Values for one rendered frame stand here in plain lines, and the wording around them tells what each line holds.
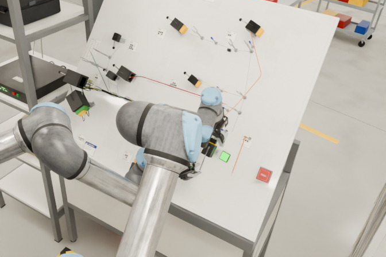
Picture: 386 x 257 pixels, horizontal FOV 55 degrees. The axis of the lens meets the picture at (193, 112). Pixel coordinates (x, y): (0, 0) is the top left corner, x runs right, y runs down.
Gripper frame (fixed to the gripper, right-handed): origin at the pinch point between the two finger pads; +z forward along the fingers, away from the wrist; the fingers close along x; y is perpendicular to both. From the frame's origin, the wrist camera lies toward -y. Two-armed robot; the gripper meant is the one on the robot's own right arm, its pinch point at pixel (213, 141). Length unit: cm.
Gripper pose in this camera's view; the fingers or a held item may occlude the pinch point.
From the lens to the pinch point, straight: 162.1
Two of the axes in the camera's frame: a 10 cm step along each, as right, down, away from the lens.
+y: 5.5, -7.4, 3.7
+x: -8.3, -4.4, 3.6
